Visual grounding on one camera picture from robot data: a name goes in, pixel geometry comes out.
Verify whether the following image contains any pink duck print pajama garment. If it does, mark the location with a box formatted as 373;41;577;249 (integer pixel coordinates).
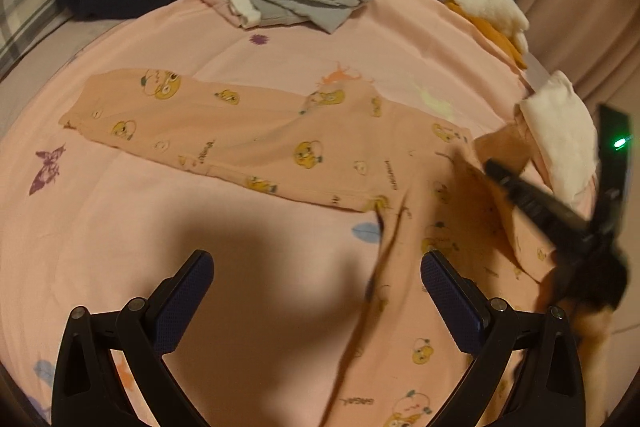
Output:
61;69;551;426

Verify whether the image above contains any person's right hand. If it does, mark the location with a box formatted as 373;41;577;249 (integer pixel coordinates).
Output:
572;303;613;427

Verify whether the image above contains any pink folded garment under white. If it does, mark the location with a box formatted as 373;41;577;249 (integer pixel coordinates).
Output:
515;112;594;218

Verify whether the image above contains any white folded fleece garment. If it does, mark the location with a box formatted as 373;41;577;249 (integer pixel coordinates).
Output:
518;70;598;208

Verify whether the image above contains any pink animal print bedsheet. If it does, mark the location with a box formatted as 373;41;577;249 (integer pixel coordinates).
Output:
1;0;528;426

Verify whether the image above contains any pale pink garment under grey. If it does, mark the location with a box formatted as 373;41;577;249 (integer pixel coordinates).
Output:
202;0;262;29

